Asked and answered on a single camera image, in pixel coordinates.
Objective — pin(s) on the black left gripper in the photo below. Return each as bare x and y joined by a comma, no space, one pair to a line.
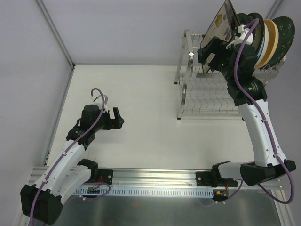
112,120

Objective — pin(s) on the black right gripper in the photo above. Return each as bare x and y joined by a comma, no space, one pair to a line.
209,54

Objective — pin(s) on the square floral plate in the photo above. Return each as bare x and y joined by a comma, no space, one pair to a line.
220,28
232,16

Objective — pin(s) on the blue bear plate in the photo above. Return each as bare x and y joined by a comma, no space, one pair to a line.
261,51

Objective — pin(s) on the brown rimmed cream plate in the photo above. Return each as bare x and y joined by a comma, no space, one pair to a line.
258,33

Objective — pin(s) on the cream bear plate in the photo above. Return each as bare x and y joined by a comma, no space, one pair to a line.
267,37

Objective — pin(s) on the yellow bear plate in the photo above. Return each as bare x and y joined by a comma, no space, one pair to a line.
271,44

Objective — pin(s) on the grey reindeer plate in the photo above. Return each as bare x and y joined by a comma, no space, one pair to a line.
244,19

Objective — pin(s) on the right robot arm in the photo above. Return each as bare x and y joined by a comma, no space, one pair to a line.
250,97

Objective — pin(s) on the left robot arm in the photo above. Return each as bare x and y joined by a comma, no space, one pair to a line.
44,200

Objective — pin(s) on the metal dish rack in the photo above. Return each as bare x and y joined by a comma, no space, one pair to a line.
202,95

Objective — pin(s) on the dark green floral plate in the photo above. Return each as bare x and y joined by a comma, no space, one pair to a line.
286,30

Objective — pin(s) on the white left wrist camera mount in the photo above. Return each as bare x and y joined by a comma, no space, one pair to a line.
101,102

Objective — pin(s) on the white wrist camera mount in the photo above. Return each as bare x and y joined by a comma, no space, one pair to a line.
101,102
239,39

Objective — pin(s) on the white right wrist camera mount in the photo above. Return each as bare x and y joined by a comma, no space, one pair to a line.
239,39

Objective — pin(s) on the aluminium mounting rail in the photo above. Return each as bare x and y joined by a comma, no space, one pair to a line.
155,178

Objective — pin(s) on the aluminium frame post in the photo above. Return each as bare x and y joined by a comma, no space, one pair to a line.
49,21

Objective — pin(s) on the white slotted cable duct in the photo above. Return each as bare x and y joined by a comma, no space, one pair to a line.
146,192

